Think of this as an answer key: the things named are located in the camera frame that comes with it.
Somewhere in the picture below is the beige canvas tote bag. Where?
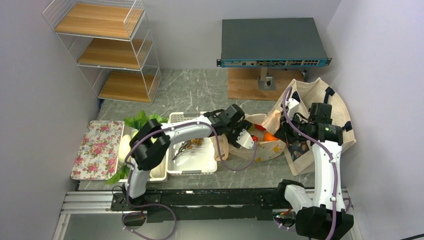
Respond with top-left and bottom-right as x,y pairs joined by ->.
283,78 -> 357,176

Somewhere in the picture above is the orange fruit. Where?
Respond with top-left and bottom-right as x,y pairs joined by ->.
263,132 -> 279,142

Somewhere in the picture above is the orange plastic grocery bag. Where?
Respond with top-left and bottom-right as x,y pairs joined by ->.
210,109 -> 286,162

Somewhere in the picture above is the brown longan fruit branch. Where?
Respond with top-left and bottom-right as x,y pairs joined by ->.
172,137 -> 204,161

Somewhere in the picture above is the large white daikon radish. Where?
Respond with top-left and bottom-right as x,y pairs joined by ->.
121,110 -> 168,144

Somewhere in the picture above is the red pepper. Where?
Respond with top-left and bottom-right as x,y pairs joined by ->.
254,124 -> 267,132

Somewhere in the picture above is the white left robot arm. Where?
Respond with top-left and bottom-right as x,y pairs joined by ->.
123,104 -> 257,210

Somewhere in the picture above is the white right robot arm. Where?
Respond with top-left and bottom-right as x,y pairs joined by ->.
274,98 -> 354,240

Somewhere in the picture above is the right white plastic basket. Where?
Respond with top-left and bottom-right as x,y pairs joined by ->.
166,112 -> 217,175

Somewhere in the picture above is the white plastic basket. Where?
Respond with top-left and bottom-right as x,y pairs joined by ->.
119,126 -> 167,182
166,112 -> 217,175

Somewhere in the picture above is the wooden board with metal stand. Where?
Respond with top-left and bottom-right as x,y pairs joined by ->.
227,68 -> 304,101

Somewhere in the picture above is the left white plastic basket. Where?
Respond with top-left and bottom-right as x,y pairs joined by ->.
119,126 -> 167,182

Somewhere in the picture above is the floral pattern tray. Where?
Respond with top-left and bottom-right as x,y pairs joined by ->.
70,120 -> 125,180

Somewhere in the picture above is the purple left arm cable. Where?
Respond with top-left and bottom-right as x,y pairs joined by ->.
120,120 -> 259,240

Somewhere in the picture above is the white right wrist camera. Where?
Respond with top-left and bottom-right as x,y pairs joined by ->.
285,98 -> 300,120

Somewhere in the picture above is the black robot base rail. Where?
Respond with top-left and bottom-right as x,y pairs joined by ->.
61,185 -> 301,223

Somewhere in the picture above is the dark grey network switch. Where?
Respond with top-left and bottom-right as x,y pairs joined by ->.
216,17 -> 332,69

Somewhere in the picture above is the white wire wooden shelf rack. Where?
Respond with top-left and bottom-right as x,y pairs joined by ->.
42,0 -> 162,103

